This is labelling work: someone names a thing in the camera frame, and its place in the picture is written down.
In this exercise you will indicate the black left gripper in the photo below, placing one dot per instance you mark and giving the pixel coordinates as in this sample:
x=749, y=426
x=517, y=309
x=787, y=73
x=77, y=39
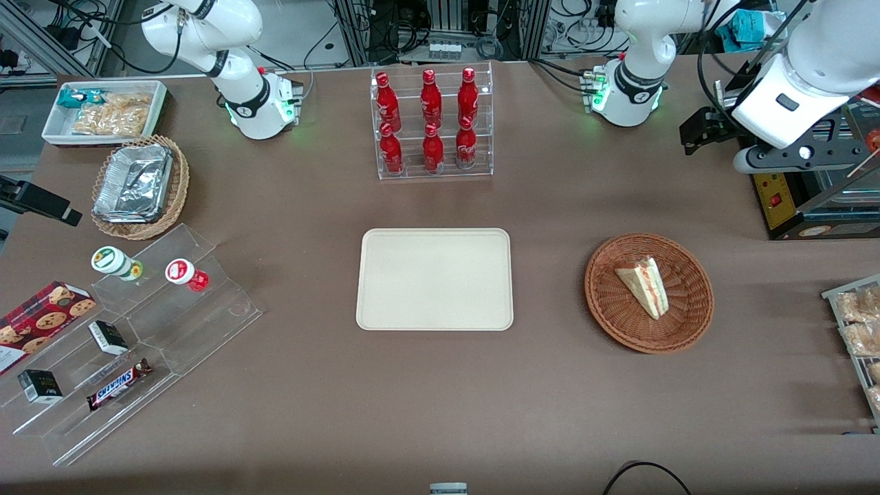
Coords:
x=715, y=121

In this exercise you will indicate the triangular sandwich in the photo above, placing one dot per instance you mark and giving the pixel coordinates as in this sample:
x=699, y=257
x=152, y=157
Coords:
x=646, y=289

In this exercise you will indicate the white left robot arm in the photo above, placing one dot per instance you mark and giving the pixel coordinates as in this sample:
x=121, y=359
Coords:
x=643, y=41

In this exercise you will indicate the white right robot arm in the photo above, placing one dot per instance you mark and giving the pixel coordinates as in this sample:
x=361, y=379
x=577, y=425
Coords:
x=240, y=75

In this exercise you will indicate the round brown wicker basket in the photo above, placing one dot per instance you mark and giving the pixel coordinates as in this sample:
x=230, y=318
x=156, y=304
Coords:
x=680, y=323

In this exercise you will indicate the beige plastic tray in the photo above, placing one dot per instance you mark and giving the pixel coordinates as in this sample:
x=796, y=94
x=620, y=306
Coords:
x=434, y=278

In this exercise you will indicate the oval light wicker basket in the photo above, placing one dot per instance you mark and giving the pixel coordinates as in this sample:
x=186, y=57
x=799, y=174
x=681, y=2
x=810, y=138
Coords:
x=179, y=185

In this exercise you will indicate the silver foil tray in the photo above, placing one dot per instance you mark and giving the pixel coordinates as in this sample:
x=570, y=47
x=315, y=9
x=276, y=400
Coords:
x=130, y=182

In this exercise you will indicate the teal cloth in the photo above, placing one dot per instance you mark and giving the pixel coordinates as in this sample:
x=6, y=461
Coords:
x=753, y=31

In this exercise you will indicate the black food warmer machine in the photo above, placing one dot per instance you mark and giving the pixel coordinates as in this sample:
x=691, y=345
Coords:
x=811, y=206

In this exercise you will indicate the red sausage on skewer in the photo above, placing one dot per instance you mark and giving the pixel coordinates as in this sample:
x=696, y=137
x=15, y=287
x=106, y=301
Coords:
x=874, y=141

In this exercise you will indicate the red cola bottle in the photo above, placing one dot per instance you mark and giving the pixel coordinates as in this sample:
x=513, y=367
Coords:
x=387, y=103
x=431, y=100
x=468, y=97
x=433, y=150
x=466, y=148
x=391, y=151

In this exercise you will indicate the bagged bread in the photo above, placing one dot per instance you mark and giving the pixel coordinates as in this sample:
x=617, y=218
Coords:
x=859, y=306
x=863, y=339

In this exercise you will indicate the clear acrylic bottle rack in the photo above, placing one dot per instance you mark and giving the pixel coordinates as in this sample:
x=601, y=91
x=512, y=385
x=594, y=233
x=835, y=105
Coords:
x=412, y=172

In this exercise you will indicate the grey device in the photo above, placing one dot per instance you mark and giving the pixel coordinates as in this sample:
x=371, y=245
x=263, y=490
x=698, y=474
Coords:
x=448, y=489

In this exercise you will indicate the clear acrylic stepped shelf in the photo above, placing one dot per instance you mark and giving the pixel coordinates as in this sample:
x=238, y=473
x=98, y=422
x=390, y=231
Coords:
x=206, y=323

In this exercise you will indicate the clear bag of crackers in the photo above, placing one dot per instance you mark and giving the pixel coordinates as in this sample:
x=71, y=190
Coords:
x=113, y=115

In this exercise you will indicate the green label white bottle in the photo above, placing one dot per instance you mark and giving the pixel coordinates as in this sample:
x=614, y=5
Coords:
x=110, y=261

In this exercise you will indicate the small black box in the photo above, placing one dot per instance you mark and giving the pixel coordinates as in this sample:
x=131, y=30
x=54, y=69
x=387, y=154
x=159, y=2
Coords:
x=108, y=338
x=40, y=386

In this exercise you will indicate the teal snack packet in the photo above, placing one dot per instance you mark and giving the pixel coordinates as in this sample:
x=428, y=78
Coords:
x=72, y=97

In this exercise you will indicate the Snickers chocolate bar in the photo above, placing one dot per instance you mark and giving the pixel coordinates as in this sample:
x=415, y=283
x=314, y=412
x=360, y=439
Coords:
x=117, y=385

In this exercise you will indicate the white rectangular snack bin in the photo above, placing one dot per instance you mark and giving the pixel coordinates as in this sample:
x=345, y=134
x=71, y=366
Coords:
x=55, y=130

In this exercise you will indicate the red plaid cookie box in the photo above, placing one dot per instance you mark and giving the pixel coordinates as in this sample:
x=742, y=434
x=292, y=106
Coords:
x=41, y=320

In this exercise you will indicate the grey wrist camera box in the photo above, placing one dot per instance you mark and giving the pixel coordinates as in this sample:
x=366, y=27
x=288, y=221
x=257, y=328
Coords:
x=746, y=161

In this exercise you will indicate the aluminium frame rack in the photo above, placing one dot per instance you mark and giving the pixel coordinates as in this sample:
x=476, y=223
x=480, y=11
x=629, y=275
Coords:
x=357, y=27

